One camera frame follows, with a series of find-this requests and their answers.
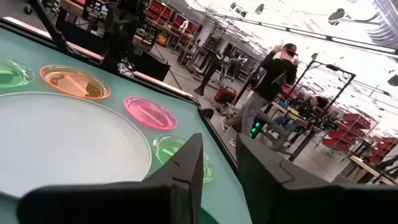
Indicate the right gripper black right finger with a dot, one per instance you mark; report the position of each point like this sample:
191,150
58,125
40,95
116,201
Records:
295,199

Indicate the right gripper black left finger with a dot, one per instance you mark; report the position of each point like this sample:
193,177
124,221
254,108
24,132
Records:
124,202

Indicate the green translucent plastic plate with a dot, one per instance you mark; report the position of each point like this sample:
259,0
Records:
164,149
15,74

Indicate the large white plastic plate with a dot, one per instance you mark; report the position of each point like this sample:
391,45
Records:
68,143

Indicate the dark green plastic plate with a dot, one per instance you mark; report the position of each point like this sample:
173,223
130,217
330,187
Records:
206,219

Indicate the pink translucent plastic plate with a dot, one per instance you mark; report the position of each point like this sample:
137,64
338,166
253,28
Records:
149,112

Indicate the orange translucent plastic plate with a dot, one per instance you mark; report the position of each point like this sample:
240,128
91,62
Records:
74,82

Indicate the grey workstation table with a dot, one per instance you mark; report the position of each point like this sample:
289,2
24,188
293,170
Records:
276,129

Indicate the wooden top table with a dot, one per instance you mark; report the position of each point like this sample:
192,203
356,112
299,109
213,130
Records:
367,166

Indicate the red bin shelf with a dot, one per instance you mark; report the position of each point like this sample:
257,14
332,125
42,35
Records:
160,7
354,119
388,140

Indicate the person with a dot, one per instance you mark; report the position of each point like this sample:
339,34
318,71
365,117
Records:
318,102
276,77

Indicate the red floor box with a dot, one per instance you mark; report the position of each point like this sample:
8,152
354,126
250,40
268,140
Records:
225,96

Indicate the black side panel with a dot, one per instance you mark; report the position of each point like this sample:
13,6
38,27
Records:
152,67

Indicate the long ceiling light bar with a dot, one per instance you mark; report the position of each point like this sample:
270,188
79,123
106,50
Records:
311,34

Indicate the black station frame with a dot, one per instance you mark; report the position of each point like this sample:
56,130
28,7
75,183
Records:
332,67

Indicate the black table frame post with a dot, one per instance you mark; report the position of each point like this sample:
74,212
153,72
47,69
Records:
49,28

